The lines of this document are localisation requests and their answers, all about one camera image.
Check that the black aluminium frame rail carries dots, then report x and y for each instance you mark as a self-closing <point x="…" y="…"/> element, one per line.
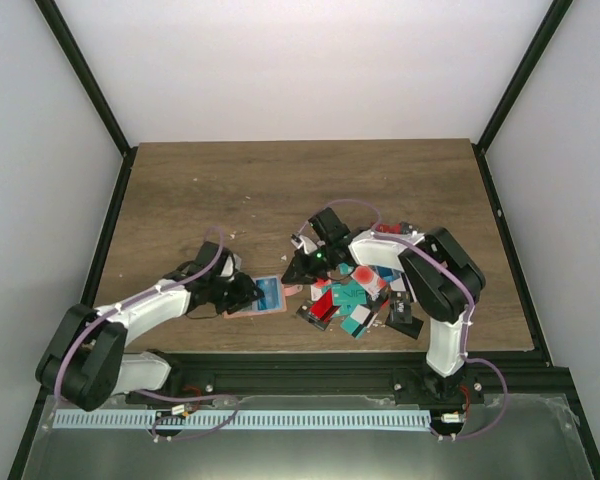
<point x="543" y="435"/>

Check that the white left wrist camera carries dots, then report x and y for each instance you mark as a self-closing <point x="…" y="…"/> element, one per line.
<point x="231" y="266"/>

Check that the black card right bottom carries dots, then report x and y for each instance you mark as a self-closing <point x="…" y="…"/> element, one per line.
<point x="411" y="328"/>

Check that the grey metal tray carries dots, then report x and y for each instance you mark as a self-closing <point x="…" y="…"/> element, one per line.
<point x="262" y="454"/>

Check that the white red circle card lower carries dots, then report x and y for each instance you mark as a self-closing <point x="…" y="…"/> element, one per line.
<point x="369" y="280"/>

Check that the red stripe card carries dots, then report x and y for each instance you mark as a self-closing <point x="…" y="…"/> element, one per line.
<point x="324" y="308"/>

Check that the black VIP card lower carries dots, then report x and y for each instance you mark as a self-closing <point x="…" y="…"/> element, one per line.
<point x="304" y="313"/>

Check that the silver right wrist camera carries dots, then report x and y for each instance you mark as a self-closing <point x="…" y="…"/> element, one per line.
<point x="303" y="244"/>

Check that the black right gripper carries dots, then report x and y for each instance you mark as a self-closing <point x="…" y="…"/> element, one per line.
<point x="304" y="275"/>

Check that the black VIP card right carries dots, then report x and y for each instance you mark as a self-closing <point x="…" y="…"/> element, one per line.
<point x="400" y="310"/>

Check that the teal VIP card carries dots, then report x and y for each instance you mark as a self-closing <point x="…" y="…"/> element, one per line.
<point x="358" y="321"/>

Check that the teal card large right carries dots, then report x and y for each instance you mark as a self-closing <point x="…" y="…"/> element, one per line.
<point x="350" y="294"/>

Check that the black vip card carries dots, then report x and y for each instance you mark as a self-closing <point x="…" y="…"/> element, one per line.
<point x="400" y="310"/>
<point x="304" y="313"/>

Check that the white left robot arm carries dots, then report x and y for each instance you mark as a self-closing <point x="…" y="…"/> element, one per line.
<point x="85" y="362"/>

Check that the blue VIP card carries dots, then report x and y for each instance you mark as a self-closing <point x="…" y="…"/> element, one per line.
<point x="273" y="295"/>

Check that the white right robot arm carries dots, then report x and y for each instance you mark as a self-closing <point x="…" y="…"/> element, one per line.
<point x="438" y="273"/>

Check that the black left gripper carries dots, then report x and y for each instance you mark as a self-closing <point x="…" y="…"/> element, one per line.
<point x="245" y="296"/>

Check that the white slotted cable duct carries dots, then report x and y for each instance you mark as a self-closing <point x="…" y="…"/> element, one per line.
<point x="382" y="420"/>

